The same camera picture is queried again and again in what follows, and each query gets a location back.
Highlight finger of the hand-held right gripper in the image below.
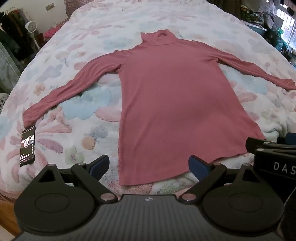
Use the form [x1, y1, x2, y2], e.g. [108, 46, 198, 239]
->
[277, 133, 296, 145]
[245, 137, 296, 151]

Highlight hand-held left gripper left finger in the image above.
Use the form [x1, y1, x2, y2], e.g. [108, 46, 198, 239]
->
[33, 155, 118, 204]

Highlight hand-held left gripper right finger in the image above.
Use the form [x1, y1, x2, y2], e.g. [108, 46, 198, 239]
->
[179, 156, 260, 204]

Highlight pink turtleneck top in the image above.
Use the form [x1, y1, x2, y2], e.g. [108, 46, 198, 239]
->
[23, 29, 296, 186]

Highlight floral clothes pile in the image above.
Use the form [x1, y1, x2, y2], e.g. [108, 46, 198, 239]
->
[240, 5, 264, 25]

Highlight dark clothes on rack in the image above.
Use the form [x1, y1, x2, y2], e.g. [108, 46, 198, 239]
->
[0, 8, 30, 63]

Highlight black smartphone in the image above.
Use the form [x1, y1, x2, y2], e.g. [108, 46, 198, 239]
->
[20, 125, 37, 167]

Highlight black shoes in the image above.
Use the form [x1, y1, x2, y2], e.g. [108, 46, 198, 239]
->
[284, 49, 296, 63]

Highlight green backpack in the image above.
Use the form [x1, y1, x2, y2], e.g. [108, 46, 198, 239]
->
[264, 28, 284, 51]

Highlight floral fleece blanket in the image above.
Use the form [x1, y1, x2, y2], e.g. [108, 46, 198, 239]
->
[0, 0, 296, 200]

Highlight blue storage bin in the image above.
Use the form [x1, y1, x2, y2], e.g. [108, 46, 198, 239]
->
[248, 22, 270, 36]

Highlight window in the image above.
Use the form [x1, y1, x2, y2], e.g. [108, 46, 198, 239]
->
[276, 2, 296, 46]

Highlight grey green cloth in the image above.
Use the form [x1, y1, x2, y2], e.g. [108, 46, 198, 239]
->
[0, 42, 22, 93]

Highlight magenta cloth pile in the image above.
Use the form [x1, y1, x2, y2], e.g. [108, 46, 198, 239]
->
[44, 21, 67, 40]

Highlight white standing fan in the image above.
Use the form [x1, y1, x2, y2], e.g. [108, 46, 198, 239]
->
[24, 20, 41, 50]

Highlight wooden bed frame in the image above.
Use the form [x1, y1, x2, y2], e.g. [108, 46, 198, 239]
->
[0, 191, 22, 237]

